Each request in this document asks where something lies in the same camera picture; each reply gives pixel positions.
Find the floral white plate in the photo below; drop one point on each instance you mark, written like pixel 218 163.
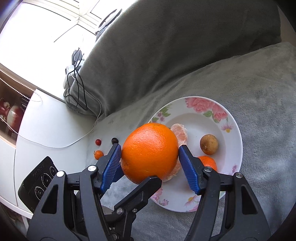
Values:
pixel 212 133

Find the white power adapter box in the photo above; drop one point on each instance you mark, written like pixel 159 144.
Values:
pixel 71 71

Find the small red cherry tomato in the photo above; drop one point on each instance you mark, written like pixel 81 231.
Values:
pixel 98 142

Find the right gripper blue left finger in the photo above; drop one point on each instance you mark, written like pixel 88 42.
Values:
pixel 70 208

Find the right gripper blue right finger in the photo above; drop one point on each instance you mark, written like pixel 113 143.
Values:
pixel 243 217

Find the small orange with stem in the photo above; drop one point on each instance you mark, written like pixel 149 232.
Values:
pixel 98 154

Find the dark grape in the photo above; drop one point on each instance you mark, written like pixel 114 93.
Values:
pixel 114 141

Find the small mandarin orange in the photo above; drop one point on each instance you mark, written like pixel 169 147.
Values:
pixel 208 161

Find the ring light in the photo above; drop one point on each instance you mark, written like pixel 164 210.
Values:
pixel 110 18

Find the brown longan fruit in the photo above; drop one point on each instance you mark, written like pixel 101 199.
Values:
pixel 209 144

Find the peeled orange segment piece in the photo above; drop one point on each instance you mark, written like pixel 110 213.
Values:
pixel 181 133

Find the large orange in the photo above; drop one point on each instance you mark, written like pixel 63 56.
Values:
pixel 150 150

